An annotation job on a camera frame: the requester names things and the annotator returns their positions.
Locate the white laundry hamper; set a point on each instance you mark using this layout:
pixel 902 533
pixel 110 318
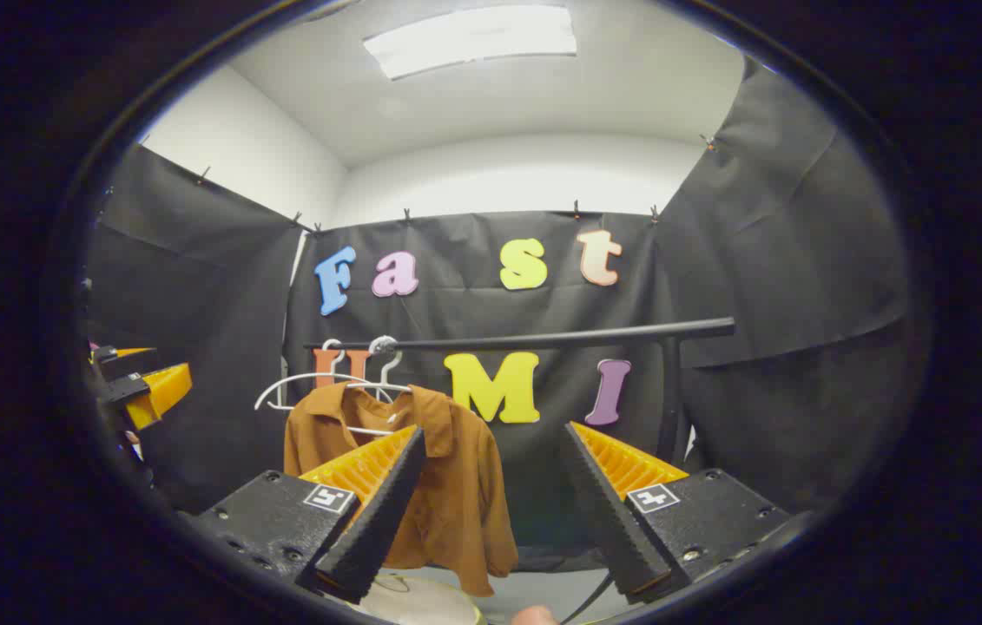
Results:
pixel 421 603

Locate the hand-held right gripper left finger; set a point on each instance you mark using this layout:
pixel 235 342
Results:
pixel 378 521

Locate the white plastic hanger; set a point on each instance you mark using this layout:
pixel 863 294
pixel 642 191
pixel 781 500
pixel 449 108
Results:
pixel 384 345
pixel 299 378

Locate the black backdrop cloth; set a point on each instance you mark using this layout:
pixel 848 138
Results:
pixel 760 260

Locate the ceiling light panel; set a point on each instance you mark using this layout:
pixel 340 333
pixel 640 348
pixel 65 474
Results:
pixel 473 39

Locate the brown shirt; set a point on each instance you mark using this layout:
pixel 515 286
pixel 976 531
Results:
pixel 464 486

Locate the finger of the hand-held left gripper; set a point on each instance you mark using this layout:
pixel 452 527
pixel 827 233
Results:
pixel 113 354
pixel 156 389

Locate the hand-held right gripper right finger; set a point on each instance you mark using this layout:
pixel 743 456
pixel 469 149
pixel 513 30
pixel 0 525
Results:
pixel 608 521

